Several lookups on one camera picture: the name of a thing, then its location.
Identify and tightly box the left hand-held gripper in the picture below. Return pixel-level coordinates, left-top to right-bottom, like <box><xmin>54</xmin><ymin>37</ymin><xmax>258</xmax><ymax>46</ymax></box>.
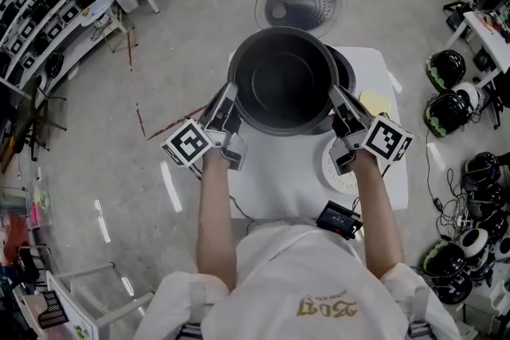
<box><xmin>161</xmin><ymin>82</ymin><xmax>249</xmax><ymax>172</ymax></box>

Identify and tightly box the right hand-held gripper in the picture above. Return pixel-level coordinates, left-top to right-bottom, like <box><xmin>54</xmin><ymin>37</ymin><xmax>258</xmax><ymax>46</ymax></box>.
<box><xmin>327</xmin><ymin>85</ymin><xmax>415</xmax><ymax>177</ymax></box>

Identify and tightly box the black pot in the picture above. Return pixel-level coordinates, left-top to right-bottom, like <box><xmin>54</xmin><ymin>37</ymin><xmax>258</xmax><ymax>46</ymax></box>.
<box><xmin>226</xmin><ymin>26</ymin><xmax>339</xmax><ymax>137</ymax></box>

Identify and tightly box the white perforated steamer plate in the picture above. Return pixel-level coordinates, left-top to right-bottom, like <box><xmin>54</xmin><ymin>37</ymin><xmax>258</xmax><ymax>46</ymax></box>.
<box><xmin>320</xmin><ymin>135</ymin><xmax>359</xmax><ymax>196</ymax></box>

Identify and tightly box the dark blue rice cooker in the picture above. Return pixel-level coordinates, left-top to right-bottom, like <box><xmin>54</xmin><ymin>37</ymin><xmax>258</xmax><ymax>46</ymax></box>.
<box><xmin>254</xmin><ymin>0</ymin><xmax>358</xmax><ymax>99</ymax></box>

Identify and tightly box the person's left forearm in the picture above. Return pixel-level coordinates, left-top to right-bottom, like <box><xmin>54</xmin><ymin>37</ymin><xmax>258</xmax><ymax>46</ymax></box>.
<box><xmin>195</xmin><ymin>149</ymin><xmax>240</xmax><ymax>291</ymax></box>

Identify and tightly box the person's right forearm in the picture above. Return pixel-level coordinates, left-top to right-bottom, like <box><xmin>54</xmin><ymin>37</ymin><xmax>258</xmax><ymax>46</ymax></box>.
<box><xmin>352</xmin><ymin>154</ymin><xmax>403</xmax><ymax>279</ymax></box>

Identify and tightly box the yellow sponge cake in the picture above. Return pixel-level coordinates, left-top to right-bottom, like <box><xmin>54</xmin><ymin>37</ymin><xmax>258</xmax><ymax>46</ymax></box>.
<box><xmin>358</xmin><ymin>90</ymin><xmax>391</xmax><ymax>116</ymax></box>

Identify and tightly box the black dome case green trim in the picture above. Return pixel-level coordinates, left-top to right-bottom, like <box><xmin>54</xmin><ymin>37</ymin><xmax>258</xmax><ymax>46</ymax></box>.
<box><xmin>424</xmin><ymin>91</ymin><xmax>473</xmax><ymax>139</ymax></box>
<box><xmin>426</xmin><ymin>49</ymin><xmax>467</xmax><ymax>91</ymax></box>

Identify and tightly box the black waist-mounted device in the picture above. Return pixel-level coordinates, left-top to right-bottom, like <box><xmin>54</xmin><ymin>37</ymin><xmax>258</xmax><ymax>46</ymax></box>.
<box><xmin>316</xmin><ymin>200</ymin><xmax>363</xmax><ymax>240</ymax></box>

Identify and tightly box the white dome case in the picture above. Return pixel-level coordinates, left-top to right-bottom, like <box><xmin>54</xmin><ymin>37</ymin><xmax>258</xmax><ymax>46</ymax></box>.
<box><xmin>452</xmin><ymin>81</ymin><xmax>485</xmax><ymax>112</ymax></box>

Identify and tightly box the cluttered white desk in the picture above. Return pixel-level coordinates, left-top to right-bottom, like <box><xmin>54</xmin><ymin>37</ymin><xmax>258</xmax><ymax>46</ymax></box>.
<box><xmin>445</xmin><ymin>10</ymin><xmax>510</xmax><ymax>92</ymax></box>

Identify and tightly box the white oval board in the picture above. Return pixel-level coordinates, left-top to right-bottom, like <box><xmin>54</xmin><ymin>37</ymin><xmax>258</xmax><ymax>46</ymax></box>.
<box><xmin>81</xmin><ymin>0</ymin><xmax>115</xmax><ymax>27</ymax></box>

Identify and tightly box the pile of dome cases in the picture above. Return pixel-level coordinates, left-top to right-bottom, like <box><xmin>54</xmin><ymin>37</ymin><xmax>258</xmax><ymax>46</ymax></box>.
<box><xmin>420</xmin><ymin>150</ymin><xmax>510</xmax><ymax>306</ymax></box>

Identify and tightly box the person's white shirt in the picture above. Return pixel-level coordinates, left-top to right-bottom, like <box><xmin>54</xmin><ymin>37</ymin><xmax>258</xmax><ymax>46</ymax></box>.
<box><xmin>133</xmin><ymin>217</ymin><xmax>467</xmax><ymax>340</ymax></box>

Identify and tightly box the black tripod stand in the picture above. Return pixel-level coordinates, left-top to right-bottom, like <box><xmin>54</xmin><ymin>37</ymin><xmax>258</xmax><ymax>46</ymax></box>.
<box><xmin>0</xmin><ymin>87</ymin><xmax>67</xmax><ymax>164</ymax></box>

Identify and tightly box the clear plastic box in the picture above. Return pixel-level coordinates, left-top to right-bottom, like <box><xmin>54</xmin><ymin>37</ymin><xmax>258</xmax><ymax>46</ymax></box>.
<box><xmin>23</xmin><ymin>186</ymin><xmax>53</xmax><ymax>228</ymax></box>

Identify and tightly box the white shelf rack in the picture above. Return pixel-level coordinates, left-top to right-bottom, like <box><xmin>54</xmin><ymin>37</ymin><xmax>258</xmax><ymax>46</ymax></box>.
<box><xmin>0</xmin><ymin>0</ymin><xmax>116</xmax><ymax>92</ymax></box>

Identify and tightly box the red cloth item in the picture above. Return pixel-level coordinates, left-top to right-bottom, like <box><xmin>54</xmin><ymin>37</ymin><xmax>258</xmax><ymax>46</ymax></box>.
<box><xmin>0</xmin><ymin>210</ymin><xmax>31</xmax><ymax>252</ymax></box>

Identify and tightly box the black mesh panel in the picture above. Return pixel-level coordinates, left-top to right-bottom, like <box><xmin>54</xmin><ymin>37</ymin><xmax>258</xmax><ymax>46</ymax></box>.
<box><xmin>37</xmin><ymin>290</ymin><xmax>67</xmax><ymax>330</ymax></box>

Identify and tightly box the grey shoulder strap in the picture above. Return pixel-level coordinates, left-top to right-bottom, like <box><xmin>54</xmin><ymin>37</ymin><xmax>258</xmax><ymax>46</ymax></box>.
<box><xmin>406</xmin><ymin>318</ymin><xmax>431</xmax><ymax>340</ymax></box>
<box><xmin>189</xmin><ymin>282</ymin><xmax>208</xmax><ymax>335</ymax></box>

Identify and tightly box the white frame cart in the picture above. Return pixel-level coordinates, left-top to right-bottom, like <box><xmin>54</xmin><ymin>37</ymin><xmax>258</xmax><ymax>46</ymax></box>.
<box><xmin>45</xmin><ymin>260</ymin><xmax>155</xmax><ymax>340</ymax></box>

